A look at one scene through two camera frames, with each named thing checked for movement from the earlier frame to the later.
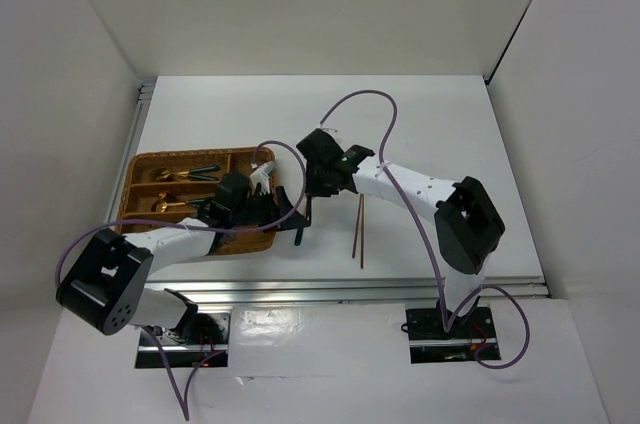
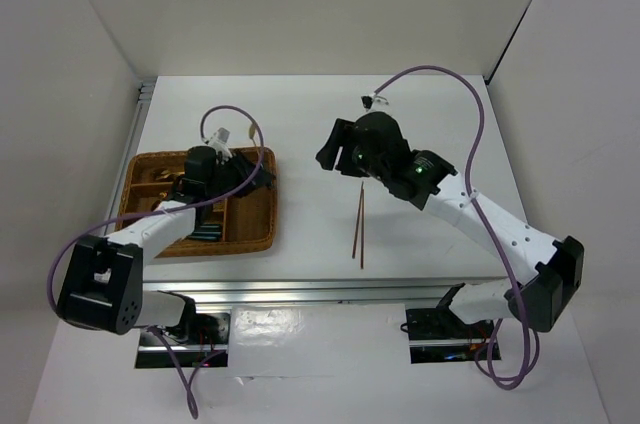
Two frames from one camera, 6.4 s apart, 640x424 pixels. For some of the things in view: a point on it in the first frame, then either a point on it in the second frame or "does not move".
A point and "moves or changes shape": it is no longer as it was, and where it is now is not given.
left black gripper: x=272 y=208 → x=245 y=170
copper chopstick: x=361 y=229 does not move
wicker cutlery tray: x=167 y=185 does not move
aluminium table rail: x=351 y=291 does not move
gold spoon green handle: x=162 y=206 moves or changes shape
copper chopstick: x=357 y=226 does not move
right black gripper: x=315 y=189 → x=343 y=135
